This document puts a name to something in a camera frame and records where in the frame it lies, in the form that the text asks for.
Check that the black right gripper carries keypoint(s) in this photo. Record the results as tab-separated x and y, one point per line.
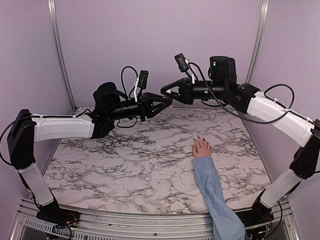
185	96

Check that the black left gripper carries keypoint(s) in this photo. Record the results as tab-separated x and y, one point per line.
146	107

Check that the dark red nail polish bottle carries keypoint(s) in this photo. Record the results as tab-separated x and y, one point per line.
168	99

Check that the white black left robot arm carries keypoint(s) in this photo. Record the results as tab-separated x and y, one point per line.
29	128

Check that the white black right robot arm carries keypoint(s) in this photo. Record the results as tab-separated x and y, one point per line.
245	98

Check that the forearm in blue sleeve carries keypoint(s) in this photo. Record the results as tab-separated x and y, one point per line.
226	224

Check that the person's hand with painted nails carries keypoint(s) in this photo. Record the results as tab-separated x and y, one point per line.
201	148

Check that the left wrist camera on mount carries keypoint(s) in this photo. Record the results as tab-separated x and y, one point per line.
141	83

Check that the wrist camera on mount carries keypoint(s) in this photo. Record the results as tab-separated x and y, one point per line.
184	67
141	83

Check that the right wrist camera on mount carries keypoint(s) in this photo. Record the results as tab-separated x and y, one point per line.
184	67

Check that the aluminium corner post right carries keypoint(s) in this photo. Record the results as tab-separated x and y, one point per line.
261	28

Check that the aluminium corner post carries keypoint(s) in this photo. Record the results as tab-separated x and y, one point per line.
59	52
261	28

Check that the aluminium front frame rail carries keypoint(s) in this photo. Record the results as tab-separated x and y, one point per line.
103	225

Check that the aluminium corner post left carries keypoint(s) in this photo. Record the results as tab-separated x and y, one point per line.
59	52

